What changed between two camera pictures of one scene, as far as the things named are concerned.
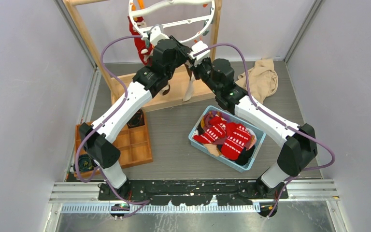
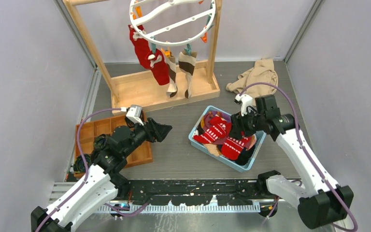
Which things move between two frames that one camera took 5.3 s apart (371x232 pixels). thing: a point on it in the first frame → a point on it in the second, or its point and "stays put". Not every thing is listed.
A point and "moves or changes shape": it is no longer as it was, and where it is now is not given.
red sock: [146, 50] moves or changes shape
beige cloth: [263, 79] stays put
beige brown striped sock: [164, 91] → [172, 91]
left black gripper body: [181, 58] → [148, 134]
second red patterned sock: [238, 136] stays put
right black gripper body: [202, 71] → [249, 123]
